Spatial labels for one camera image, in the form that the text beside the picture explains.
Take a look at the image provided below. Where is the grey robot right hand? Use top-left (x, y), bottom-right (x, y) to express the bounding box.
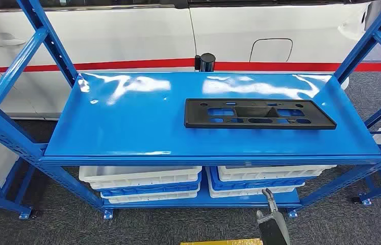
top-left (256, 188), bottom-right (291, 245)

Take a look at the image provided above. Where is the black plastic bracket part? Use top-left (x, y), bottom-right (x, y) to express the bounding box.
top-left (184, 98), bottom-right (338, 131)

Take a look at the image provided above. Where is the yellow floor tape square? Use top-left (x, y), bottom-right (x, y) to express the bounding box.
top-left (180, 238), bottom-right (264, 245)

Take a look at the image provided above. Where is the red barrier belt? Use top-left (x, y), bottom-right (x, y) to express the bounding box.
top-left (0, 58), bottom-right (381, 74)

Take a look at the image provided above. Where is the black stanchion post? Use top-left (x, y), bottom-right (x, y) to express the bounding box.
top-left (194, 53), bottom-right (217, 72)

